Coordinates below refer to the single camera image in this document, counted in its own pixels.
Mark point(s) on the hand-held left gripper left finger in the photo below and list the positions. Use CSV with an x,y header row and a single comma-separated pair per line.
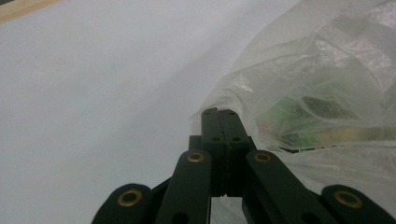
x,y
214,133

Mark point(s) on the green snack packet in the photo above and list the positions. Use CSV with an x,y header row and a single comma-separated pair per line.
x,y
311,109

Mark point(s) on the clear plastic bag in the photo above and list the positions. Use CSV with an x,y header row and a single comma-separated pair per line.
x,y
311,62

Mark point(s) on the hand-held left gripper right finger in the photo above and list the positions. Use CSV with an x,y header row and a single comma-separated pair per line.
x,y
233,133

